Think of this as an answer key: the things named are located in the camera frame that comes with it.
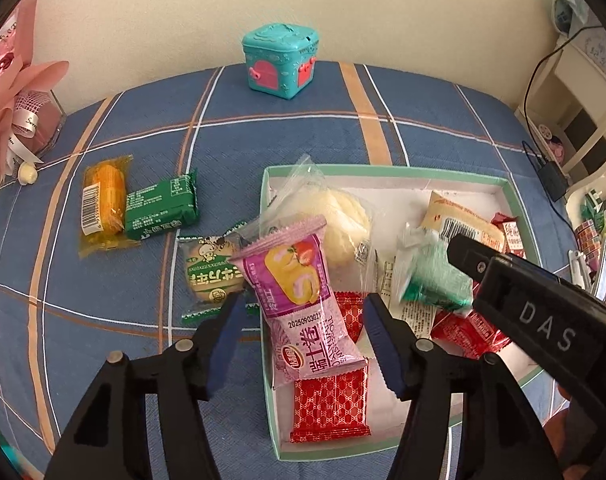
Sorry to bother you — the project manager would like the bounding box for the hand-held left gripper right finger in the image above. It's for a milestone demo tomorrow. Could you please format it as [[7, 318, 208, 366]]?
[[364, 292, 564, 480]]

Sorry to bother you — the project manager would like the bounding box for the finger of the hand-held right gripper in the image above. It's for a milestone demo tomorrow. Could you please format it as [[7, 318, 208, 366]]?
[[447, 233, 498, 287]]

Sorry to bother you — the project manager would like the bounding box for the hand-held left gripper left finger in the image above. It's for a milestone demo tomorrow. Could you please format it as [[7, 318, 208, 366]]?
[[43, 291, 249, 480]]

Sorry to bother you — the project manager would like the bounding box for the mint green snack packet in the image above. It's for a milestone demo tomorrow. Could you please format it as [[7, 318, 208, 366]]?
[[395, 225, 476, 318]]

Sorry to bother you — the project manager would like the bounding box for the red patterned snack packet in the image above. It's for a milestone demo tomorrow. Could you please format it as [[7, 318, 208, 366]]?
[[289, 362, 372, 443], [430, 310, 511, 360], [333, 291, 371, 346]]

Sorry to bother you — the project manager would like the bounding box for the pink cake roll packet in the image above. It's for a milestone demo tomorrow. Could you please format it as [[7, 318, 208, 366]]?
[[230, 214, 369, 388]]

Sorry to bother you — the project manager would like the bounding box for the white box with green rim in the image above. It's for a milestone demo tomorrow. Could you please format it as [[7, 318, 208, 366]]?
[[259, 164, 551, 462]]

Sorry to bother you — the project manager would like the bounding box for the beige snack packet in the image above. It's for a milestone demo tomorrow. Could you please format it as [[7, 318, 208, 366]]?
[[420, 190, 506, 253]]

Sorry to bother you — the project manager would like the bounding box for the dark red snack packet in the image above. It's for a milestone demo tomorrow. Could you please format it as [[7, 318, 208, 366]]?
[[492, 213, 526, 259]]

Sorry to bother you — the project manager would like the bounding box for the round cookie packet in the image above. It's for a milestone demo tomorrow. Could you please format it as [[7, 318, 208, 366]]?
[[177, 222, 261, 325]]

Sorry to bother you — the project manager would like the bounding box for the pile of stationery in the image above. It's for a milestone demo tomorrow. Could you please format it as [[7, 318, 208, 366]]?
[[565, 192, 606, 308]]

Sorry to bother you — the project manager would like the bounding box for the black power adapter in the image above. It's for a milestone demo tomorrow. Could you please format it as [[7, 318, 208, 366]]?
[[537, 160, 568, 202]]

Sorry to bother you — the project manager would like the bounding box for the white bun in clear bag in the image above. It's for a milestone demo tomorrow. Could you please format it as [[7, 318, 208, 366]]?
[[260, 155, 374, 293]]

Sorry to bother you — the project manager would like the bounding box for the dark green snack packet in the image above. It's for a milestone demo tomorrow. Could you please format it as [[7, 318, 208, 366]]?
[[124, 170, 201, 241]]

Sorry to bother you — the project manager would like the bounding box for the orange snack packet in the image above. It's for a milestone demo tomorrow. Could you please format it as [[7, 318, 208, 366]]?
[[78, 155, 134, 260]]

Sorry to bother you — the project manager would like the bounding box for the white shelf unit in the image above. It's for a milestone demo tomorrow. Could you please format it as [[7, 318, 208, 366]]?
[[515, 25, 606, 201]]

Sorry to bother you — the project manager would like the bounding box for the pale blue round object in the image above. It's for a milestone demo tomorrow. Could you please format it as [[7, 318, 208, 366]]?
[[553, 0, 590, 37]]

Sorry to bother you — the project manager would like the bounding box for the teal toy box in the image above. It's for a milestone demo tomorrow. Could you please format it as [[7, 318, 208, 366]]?
[[242, 24, 320, 101]]

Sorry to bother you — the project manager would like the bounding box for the clear acrylic box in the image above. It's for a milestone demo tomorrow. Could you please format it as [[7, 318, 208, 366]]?
[[13, 87, 67, 161]]

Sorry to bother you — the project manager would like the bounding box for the pink rose bouquet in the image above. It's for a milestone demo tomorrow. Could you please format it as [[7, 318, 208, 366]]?
[[0, 0, 70, 211]]

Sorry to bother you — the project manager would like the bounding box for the black cable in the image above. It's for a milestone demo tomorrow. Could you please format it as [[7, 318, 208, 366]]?
[[521, 30, 600, 171]]

